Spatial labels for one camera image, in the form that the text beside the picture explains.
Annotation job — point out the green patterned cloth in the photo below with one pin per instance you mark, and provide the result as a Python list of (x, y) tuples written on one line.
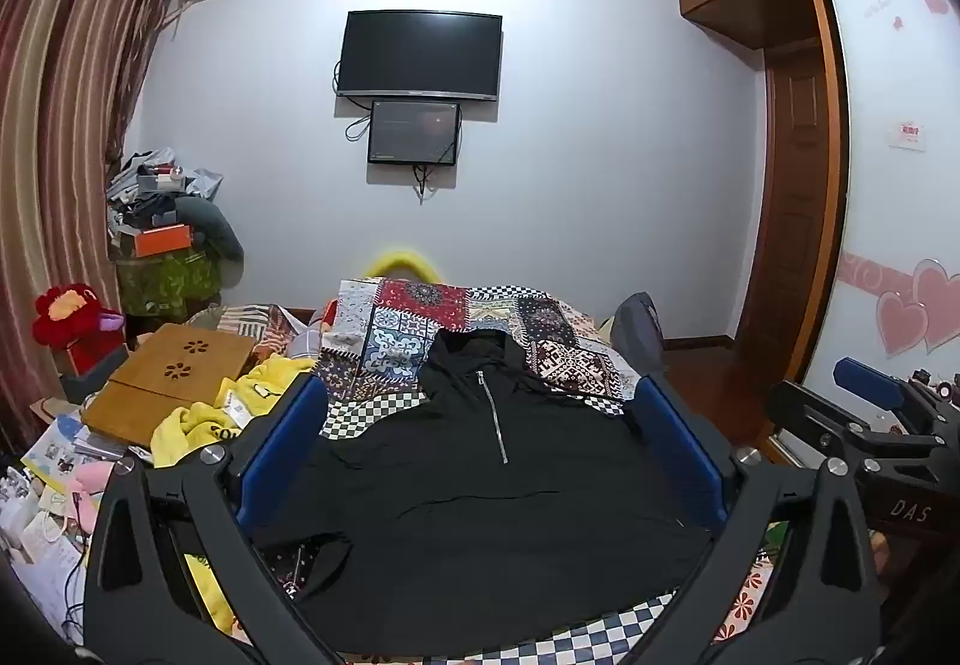
[(165, 283)]

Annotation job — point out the small black wall monitor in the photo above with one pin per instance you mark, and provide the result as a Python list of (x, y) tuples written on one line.
[(412, 133)]

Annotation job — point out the pile of papers and booklets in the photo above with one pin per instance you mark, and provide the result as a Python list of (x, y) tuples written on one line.
[(45, 485)]

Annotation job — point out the red plush toy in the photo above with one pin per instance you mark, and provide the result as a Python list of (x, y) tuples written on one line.
[(67, 316)]

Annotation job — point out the black wall television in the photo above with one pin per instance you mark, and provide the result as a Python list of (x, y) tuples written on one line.
[(420, 54)]

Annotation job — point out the dark grey cloth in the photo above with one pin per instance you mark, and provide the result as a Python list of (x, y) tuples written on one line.
[(634, 328)]

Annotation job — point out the pink plush toy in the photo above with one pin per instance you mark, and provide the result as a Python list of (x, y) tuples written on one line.
[(94, 476)]

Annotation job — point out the patchwork patterned blanket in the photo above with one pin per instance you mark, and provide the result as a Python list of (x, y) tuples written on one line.
[(420, 305)]

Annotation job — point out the striped brown curtain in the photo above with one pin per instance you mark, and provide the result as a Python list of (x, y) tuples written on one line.
[(75, 73)]

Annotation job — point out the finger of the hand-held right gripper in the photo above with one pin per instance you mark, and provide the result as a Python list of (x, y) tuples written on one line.
[(870, 382), (806, 414)]

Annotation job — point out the yellow fleece garment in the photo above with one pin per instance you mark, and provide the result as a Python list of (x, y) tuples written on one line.
[(187, 425)]

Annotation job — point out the small white door notice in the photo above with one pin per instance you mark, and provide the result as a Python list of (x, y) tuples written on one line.
[(906, 134)]

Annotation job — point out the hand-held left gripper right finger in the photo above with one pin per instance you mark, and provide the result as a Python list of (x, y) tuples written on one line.
[(679, 444)]

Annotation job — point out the pile of mixed clutter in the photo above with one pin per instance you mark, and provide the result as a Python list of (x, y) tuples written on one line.
[(146, 181)]

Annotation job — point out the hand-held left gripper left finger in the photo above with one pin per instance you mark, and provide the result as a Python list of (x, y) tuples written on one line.
[(281, 444)]

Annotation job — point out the yellow curved object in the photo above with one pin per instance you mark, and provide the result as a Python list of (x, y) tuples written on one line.
[(397, 258)]

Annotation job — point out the black zip hoodie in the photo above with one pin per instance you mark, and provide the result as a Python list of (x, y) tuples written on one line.
[(465, 522)]

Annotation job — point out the wooden lap desk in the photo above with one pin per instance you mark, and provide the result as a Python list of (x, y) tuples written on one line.
[(180, 354)]

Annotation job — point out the orange box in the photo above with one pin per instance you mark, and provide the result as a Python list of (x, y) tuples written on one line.
[(161, 240)]

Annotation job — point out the grey pillow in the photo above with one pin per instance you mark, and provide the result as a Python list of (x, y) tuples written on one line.
[(214, 223)]

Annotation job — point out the striped orange cloth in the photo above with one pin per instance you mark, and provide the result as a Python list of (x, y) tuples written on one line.
[(240, 322)]

